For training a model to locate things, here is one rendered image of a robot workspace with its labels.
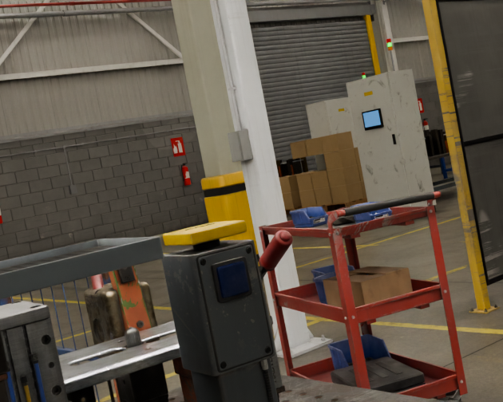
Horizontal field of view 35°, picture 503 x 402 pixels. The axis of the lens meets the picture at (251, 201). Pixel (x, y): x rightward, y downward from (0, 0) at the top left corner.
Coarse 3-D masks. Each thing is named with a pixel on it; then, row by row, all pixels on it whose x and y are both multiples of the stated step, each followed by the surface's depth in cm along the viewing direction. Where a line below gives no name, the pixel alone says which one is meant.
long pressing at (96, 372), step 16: (272, 320) 110; (144, 336) 112; (160, 336) 111; (80, 352) 110; (96, 352) 108; (112, 352) 108; (128, 352) 104; (144, 352) 102; (160, 352) 100; (176, 352) 101; (64, 368) 101; (80, 368) 99; (96, 368) 96; (112, 368) 96; (128, 368) 97; (144, 368) 98; (80, 384) 94
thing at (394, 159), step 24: (408, 72) 1100; (360, 96) 1119; (384, 96) 1085; (408, 96) 1096; (360, 120) 1128; (384, 120) 1093; (408, 120) 1092; (360, 144) 1136; (384, 144) 1101; (408, 144) 1089; (384, 168) 1109; (408, 168) 1085; (384, 192) 1117; (408, 192) 1084
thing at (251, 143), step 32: (224, 0) 482; (224, 32) 487; (224, 64) 493; (256, 64) 492; (256, 96) 490; (256, 128) 488; (256, 160) 487; (256, 192) 491; (256, 224) 497; (288, 256) 496; (288, 288) 494; (288, 320) 492
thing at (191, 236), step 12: (192, 228) 76; (204, 228) 74; (216, 228) 74; (228, 228) 74; (240, 228) 75; (168, 240) 76; (180, 240) 74; (192, 240) 72; (204, 240) 73; (216, 240) 76
